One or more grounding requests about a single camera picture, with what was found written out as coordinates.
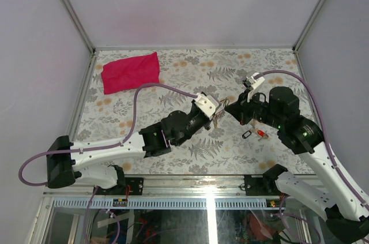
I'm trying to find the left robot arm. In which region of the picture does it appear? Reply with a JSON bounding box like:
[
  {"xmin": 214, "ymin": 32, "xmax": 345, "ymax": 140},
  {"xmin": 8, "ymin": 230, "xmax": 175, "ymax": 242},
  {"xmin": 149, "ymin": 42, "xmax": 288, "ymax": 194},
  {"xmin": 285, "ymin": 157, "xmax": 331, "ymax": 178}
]
[{"xmin": 47, "ymin": 98, "xmax": 219, "ymax": 195}]

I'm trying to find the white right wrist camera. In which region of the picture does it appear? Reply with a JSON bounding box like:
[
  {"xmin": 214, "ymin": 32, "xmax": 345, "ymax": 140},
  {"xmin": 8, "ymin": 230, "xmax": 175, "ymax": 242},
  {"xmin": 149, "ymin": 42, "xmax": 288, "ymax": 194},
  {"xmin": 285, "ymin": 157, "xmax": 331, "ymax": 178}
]
[{"xmin": 242, "ymin": 71, "xmax": 265, "ymax": 100}]

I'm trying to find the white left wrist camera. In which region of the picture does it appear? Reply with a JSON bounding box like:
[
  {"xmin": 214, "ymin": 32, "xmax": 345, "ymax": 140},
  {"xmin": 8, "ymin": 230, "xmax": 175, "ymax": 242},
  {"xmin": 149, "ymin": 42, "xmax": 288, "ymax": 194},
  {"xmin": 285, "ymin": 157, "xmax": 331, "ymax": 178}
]
[{"xmin": 194, "ymin": 93, "xmax": 222, "ymax": 120}]

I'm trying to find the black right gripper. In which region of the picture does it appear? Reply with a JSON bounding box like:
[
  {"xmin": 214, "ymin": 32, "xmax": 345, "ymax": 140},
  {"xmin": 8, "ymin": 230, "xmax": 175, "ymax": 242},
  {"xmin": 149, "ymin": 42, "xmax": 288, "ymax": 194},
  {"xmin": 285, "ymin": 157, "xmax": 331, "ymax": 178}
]
[{"xmin": 224, "ymin": 87, "xmax": 284, "ymax": 129}]

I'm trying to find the metal mounting rail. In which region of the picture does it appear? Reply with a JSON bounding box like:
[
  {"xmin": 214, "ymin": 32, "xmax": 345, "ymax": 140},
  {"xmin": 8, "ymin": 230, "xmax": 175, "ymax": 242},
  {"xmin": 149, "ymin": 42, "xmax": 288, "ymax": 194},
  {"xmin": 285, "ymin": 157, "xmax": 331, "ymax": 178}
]
[{"xmin": 127, "ymin": 175, "xmax": 262, "ymax": 198}]

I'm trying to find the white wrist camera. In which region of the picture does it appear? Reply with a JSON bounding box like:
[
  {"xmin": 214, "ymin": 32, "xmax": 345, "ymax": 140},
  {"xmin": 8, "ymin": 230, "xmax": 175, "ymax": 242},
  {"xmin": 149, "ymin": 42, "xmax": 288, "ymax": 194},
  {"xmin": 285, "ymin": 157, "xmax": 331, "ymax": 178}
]
[
  {"xmin": 194, "ymin": 93, "xmax": 222, "ymax": 120},
  {"xmin": 242, "ymin": 71, "xmax": 265, "ymax": 100}
]

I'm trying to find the large metal keyring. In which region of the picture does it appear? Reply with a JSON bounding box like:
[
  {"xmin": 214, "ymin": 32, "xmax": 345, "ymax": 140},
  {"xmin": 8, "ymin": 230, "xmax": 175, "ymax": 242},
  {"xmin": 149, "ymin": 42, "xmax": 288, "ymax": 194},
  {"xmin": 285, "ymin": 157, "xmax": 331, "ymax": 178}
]
[{"xmin": 212, "ymin": 97, "xmax": 229, "ymax": 129}]

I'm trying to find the key with black tag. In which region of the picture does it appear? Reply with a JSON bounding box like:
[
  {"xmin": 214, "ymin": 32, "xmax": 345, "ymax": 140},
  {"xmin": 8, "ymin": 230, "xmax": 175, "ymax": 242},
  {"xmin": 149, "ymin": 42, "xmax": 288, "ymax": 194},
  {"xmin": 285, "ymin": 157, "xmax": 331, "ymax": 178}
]
[{"xmin": 242, "ymin": 129, "xmax": 254, "ymax": 139}]

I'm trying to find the key with red tag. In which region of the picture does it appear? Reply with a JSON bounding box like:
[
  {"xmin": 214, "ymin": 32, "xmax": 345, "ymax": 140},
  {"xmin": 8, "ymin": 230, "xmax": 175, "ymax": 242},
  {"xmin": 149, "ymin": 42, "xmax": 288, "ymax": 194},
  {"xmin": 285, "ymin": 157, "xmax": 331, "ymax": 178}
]
[{"xmin": 256, "ymin": 130, "xmax": 269, "ymax": 141}]

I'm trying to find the red cloth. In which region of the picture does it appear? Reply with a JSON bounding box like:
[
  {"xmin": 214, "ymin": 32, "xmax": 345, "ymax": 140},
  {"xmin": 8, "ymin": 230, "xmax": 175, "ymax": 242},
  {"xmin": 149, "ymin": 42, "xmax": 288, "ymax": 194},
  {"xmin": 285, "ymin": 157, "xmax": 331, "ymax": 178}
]
[{"xmin": 101, "ymin": 52, "xmax": 160, "ymax": 95}]

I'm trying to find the slotted cable duct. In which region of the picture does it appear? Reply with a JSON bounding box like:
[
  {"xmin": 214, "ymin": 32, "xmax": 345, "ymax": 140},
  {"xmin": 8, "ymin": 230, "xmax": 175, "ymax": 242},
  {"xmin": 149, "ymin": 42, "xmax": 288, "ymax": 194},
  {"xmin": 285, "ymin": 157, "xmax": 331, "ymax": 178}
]
[{"xmin": 54, "ymin": 197, "xmax": 279, "ymax": 210}]

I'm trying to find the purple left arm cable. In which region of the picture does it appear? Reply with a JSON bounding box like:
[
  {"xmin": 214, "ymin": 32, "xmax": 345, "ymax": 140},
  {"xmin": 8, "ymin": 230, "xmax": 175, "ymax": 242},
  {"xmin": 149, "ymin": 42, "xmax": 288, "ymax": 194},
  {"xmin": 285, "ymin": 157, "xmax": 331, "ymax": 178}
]
[{"xmin": 18, "ymin": 82, "xmax": 199, "ymax": 186}]

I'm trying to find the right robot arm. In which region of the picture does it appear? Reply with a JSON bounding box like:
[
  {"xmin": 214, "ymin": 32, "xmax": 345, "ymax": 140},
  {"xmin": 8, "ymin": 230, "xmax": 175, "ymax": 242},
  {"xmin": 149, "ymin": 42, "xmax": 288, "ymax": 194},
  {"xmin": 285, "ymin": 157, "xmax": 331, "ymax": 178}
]
[{"xmin": 225, "ymin": 87, "xmax": 368, "ymax": 243}]

